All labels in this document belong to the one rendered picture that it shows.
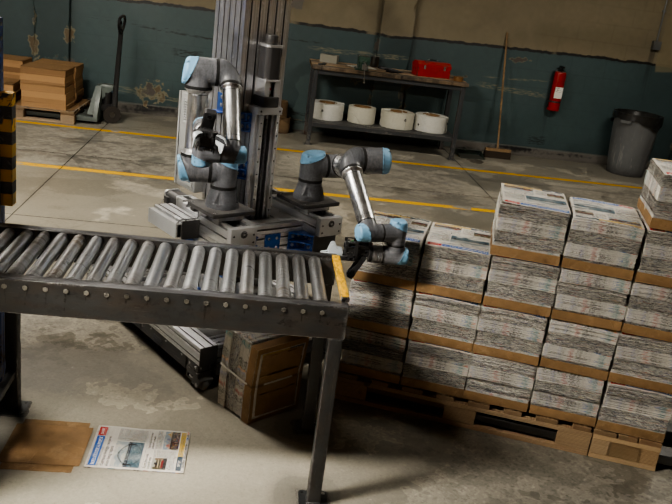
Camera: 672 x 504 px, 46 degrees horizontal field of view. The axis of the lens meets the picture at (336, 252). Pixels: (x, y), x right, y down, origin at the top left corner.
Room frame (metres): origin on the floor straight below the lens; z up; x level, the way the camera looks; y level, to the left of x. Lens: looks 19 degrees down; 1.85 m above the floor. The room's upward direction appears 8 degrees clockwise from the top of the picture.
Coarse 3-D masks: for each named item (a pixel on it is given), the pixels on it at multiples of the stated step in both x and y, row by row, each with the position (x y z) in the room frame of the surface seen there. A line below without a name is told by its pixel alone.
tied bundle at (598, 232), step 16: (576, 208) 3.28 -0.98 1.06; (592, 208) 3.32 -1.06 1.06; (608, 208) 3.35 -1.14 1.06; (624, 208) 3.39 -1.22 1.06; (576, 224) 3.13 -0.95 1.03; (592, 224) 3.12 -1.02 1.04; (608, 224) 3.11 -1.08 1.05; (624, 224) 3.11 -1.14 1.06; (640, 224) 3.15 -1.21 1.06; (576, 240) 3.13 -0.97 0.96; (592, 240) 3.12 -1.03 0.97; (608, 240) 3.11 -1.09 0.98; (624, 240) 3.10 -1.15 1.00; (640, 240) 3.09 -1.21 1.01; (576, 256) 3.13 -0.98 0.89; (592, 256) 3.11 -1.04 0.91; (608, 256) 3.10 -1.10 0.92; (624, 256) 3.09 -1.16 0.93
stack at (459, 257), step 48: (432, 240) 3.30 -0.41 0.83; (480, 240) 3.39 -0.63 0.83; (384, 288) 3.26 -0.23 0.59; (480, 288) 3.19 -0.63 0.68; (528, 288) 3.16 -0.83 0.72; (576, 288) 3.12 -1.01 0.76; (624, 288) 3.09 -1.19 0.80; (384, 336) 3.26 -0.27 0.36; (480, 336) 3.19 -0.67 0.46; (528, 336) 3.14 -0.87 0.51; (576, 336) 3.12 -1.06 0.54; (384, 384) 3.25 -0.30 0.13; (480, 384) 3.18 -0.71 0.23; (528, 384) 3.14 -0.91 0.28; (576, 384) 3.10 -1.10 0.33; (576, 432) 3.09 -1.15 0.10
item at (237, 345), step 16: (240, 336) 3.03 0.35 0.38; (256, 336) 3.06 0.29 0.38; (272, 336) 3.08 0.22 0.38; (224, 352) 3.10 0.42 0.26; (240, 352) 3.04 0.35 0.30; (272, 352) 3.00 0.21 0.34; (288, 352) 3.07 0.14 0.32; (304, 352) 3.15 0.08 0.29; (240, 368) 3.03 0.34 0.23; (256, 368) 2.96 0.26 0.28; (272, 368) 3.02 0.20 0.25; (288, 368) 3.09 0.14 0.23
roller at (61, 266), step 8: (72, 240) 2.79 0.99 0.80; (80, 240) 2.81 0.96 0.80; (72, 248) 2.71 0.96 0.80; (80, 248) 2.77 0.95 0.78; (64, 256) 2.62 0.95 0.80; (72, 256) 2.65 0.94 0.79; (56, 264) 2.53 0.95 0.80; (64, 264) 2.56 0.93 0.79; (48, 272) 2.47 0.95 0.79; (56, 272) 2.47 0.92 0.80; (64, 272) 2.52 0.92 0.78
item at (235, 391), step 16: (224, 384) 3.09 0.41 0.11; (240, 384) 3.02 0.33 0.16; (288, 384) 3.11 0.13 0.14; (224, 400) 3.09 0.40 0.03; (240, 400) 3.02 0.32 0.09; (256, 400) 2.99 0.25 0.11; (272, 400) 3.05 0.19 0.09; (288, 400) 3.12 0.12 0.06; (240, 416) 3.01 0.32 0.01; (256, 416) 2.99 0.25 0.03
